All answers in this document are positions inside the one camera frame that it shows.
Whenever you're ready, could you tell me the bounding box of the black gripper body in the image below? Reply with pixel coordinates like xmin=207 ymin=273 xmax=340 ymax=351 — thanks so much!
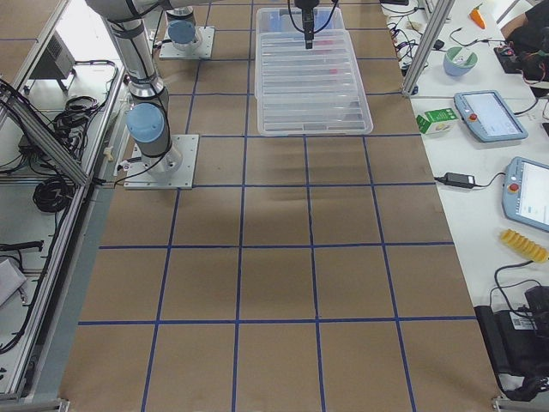
xmin=295 ymin=0 xmax=319 ymax=24

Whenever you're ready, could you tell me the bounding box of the clear plastic box lid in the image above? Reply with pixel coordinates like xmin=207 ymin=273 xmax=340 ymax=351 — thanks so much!
xmin=255 ymin=29 xmax=373 ymax=136

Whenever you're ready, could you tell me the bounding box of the grey control box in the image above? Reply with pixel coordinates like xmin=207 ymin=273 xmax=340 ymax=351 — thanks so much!
xmin=30 ymin=31 xmax=76 ymax=92

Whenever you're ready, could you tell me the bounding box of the green blue bowl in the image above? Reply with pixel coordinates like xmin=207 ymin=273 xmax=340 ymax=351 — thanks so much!
xmin=443 ymin=46 xmax=478 ymax=77

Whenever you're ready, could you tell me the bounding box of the green white carton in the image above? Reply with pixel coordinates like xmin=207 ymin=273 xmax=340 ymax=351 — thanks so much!
xmin=416 ymin=107 xmax=458 ymax=135

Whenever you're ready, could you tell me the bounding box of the orange carrot toy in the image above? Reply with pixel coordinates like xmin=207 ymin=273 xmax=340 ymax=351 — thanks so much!
xmin=468 ymin=3 xmax=486 ymax=30

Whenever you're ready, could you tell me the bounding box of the far teach pendant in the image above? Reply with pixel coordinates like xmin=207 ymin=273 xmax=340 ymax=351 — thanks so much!
xmin=453 ymin=90 xmax=528 ymax=142

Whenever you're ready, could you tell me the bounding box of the teach pendant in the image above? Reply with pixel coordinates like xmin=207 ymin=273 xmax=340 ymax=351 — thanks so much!
xmin=502 ymin=157 xmax=549 ymax=232
xmin=453 ymin=90 xmax=528 ymax=142

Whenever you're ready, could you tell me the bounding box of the black power adapter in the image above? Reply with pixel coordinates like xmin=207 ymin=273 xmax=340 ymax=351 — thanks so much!
xmin=434 ymin=172 xmax=476 ymax=189

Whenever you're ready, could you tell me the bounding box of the near teach pendant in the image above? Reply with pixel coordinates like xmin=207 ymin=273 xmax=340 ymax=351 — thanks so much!
xmin=502 ymin=157 xmax=549 ymax=232

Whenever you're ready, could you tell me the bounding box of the yellow ridged toy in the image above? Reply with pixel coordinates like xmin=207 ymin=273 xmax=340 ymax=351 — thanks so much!
xmin=499 ymin=229 xmax=548 ymax=264

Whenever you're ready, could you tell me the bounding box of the black device on table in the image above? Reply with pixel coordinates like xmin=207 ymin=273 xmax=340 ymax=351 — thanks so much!
xmin=474 ymin=286 xmax=548 ymax=402

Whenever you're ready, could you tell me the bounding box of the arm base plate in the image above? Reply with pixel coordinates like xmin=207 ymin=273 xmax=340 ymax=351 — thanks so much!
xmin=159 ymin=26 xmax=215 ymax=60
xmin=123 ymin=135 xmax=199 ymax=190

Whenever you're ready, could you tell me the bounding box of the aluminium frame post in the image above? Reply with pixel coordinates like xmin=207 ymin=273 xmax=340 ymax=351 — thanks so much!
xmin=401 ymin=0 xmax=455 ymax=97

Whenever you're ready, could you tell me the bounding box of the coiled black cable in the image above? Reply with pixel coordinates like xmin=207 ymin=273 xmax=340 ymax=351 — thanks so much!
xmin=33 ymin=175 xmax=75 ymax=214

